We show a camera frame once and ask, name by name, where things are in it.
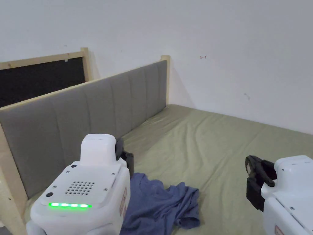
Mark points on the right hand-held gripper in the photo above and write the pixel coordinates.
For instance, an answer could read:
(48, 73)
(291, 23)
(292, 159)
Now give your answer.
(288, 195)

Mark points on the grey padded headboard wooden frame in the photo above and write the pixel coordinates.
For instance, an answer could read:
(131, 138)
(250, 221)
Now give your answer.
(73, 117)

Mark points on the blue shirt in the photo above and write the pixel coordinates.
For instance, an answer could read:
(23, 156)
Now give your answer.
(156, 203)

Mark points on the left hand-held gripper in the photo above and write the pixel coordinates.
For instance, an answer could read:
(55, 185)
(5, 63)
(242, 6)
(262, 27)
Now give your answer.
(83, 176)

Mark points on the black panel with wooden frame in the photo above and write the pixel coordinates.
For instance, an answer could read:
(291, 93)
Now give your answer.
(36, 80)

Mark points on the bed with pale green sheet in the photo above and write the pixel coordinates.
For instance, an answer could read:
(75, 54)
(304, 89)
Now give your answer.
(207, 146)

